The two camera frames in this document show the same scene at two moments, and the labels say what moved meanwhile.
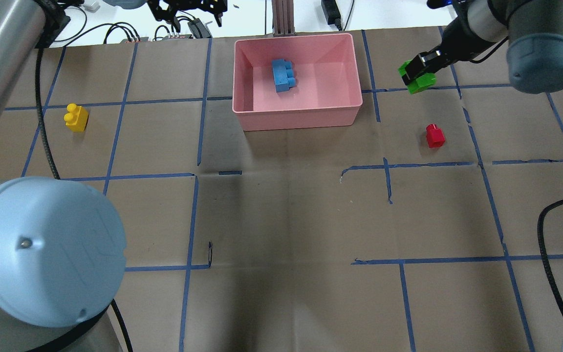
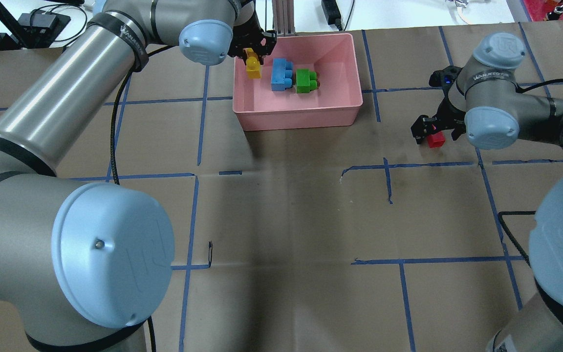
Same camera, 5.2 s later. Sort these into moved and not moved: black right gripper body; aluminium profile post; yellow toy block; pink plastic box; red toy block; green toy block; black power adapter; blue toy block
Moved: green toy block; black right gripper body; yellow toy block
Not moved: blue toy block; red toy block; pink plastic box; aluminium profile post; black power adapter
